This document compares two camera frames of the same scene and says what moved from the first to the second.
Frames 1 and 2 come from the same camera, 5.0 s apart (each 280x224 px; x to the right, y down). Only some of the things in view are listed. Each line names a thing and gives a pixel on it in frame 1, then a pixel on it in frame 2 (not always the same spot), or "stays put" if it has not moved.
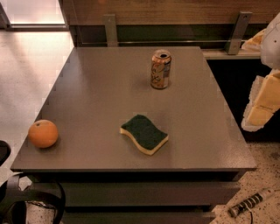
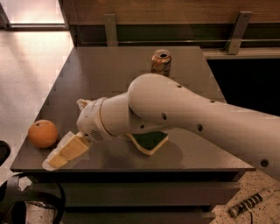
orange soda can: (160, 69) stays put
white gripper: (271, 44) to (90, 121)
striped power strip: (244, 205) stays put
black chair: (13, 199) stays put
